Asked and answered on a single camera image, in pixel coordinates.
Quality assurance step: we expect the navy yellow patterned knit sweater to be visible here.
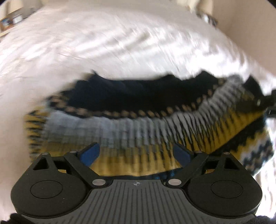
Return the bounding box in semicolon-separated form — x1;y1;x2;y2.
25;71;274;178

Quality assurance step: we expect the cream embroidered bedspread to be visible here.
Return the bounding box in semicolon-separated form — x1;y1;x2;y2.
1;1;275;219

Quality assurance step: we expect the small bedside clock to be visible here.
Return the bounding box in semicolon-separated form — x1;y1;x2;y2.
12;14;23;25

